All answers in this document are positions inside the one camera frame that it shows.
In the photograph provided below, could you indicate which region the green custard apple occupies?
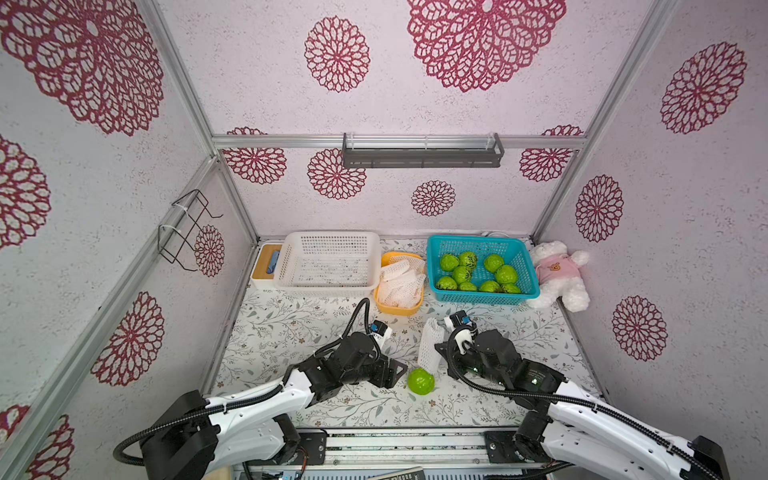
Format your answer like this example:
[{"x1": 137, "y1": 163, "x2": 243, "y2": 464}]
[
  {"x1": 494, "y1": 264, "x2": 519, "y2": 285},
  {"x1": 483, "y1": 254, "x2": 505, "y2": 274},
  {"x1": 452, "y1": 265, "x2": 472, "y2": 285},
  {"x1": 407, "y1": 367, "x2": 435, "y2": 396},
  {"x1": 479, "y1": 280, "x2": 503, "y2": 293},
  {"x1": 439, "y1": 254, "x2": 461, "y2": 272},
  {"x1": 501, "y1": 283, "x2": 522, "y2": 294},
  {"x1": 459, "y1": 251, "x2": 478, "y2": 270},
  {"x1": 436, "y1": 276, "x2": 458, "y2": 291}
]

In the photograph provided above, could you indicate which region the white foam net sleeve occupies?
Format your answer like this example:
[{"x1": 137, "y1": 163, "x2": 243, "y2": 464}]
[{"x1": 417, "y1": 318, "x2": 445, "y2": 375}]

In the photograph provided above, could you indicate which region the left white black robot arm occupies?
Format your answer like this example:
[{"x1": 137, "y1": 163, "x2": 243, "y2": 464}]
[{"x1": 112, "y1": 298, "x2": 407, "y2": 479}]

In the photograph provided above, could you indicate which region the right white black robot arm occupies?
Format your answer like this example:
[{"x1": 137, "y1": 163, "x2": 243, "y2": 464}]
[{"x1": 433, "y1": 324, "x2": 730, "y2": 479}]

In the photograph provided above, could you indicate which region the pile of white foam nets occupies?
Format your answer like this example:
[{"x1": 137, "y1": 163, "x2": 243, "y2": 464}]
[{"x1": 377, "y1": 256, "x2": 427, "y2": 310}]

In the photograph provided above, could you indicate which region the floral table mat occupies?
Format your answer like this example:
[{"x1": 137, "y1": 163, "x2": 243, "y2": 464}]
[{"x1": 211, "y1": 287, "x2": 600, "y2": 428}]

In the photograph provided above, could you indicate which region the yellow plastic tray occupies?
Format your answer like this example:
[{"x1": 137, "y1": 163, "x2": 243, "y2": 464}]
[{"x1": 373, "y1": 250, "x2": 427, "y2": 317}]

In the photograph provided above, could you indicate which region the teal plastic basket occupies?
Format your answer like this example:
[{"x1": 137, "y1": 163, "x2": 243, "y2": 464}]
[{"x1": 426, "y1": 235, "x2": 540, "y2": 305}]

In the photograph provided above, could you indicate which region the white plastic basket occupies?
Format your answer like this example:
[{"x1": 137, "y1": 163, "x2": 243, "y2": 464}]
[{"x1": 273, "y1": 231, "x2": 382, "y2": 297}]

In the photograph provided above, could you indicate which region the white teddy bear pink shirt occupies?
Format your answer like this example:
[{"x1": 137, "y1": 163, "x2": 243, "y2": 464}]
[{"x1": 526, "y1": 241, "x2": 590, "y2": 313}]

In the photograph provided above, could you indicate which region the white box wooden lid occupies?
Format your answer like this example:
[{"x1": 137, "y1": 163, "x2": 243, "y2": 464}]
[{"x1": 250, "y1": 243, "x2": 282, "y2": 291}]

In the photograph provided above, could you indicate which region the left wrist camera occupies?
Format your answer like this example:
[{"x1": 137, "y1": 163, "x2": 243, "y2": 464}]
[{"x1": 369, "y1": 320, "x2": 393, "y2": 348}]

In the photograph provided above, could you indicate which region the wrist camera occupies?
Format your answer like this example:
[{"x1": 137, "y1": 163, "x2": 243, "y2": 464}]
[
  {"x1": 443, "y1": 310, "x2": 478, "y2": 337},
  {"x1": 369, "y1": 320, "x2": 393, "y2": 348}
]

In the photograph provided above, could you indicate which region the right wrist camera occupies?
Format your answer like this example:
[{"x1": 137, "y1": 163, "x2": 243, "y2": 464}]
[{"x1": 443, "y1": 310, "x2": 478, "y2": 337}]

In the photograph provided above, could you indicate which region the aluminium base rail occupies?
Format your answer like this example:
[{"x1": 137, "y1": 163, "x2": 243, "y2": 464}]
[{"x1": 231, "y1": 427, "x2": 543, "y2": 479}]

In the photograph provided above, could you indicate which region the black wire wall rack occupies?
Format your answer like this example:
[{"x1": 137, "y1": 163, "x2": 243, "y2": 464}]
[{"x1": 155, "y1": 189, "x2": 223, "y2": 273}]

